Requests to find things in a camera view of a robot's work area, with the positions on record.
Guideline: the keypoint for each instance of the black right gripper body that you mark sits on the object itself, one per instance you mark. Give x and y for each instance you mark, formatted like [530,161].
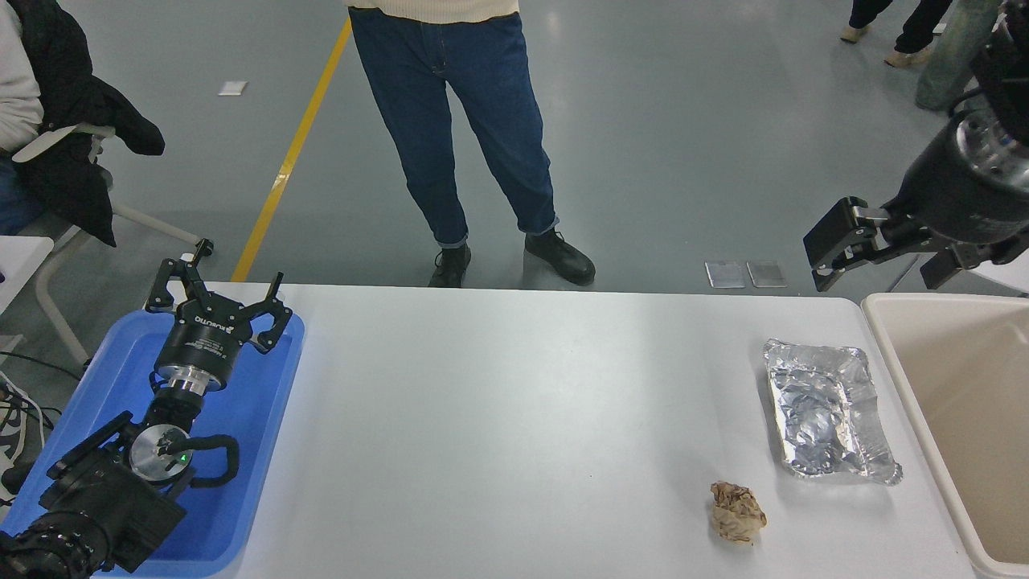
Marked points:
[957,201]

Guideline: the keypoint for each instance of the silver foil tray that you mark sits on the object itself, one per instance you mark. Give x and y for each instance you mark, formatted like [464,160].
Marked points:
[824,410]

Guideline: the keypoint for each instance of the blue plastic tray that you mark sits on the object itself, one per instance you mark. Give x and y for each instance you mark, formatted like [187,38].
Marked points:
[257,418]

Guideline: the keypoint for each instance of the crumpled tan paper ball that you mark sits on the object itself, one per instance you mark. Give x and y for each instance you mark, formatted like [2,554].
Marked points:
[735,513]

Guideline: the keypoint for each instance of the standing person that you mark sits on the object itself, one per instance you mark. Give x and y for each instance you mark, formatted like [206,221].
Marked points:
[450,104]

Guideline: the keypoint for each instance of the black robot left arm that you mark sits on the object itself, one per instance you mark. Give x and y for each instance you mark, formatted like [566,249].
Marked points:
[96,498]

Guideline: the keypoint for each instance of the seated person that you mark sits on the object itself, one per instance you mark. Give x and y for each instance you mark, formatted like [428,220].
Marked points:
[16,88]

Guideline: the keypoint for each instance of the black jacket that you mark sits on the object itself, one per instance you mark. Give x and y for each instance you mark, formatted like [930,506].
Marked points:
[68,104]

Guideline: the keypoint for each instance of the large pale bin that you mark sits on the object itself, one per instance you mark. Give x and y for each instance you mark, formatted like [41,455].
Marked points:
[981,418]

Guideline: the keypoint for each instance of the small white side table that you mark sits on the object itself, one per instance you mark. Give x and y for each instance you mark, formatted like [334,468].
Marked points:
[20,261]

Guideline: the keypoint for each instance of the person in dark trousers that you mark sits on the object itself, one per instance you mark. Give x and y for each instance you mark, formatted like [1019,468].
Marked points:
[916,28]

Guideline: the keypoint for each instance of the white chair with armrest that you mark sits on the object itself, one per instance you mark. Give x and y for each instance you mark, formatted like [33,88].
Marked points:
[48,138]

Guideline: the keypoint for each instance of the silver floor plate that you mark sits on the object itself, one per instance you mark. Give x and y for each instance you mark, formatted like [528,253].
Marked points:
[767,273]
[725,274]

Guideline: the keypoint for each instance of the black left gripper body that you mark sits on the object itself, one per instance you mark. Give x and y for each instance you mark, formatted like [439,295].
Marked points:
[201,342]

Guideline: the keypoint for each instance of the person in faded jeans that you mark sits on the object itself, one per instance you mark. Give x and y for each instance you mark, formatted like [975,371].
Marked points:
[957,64]

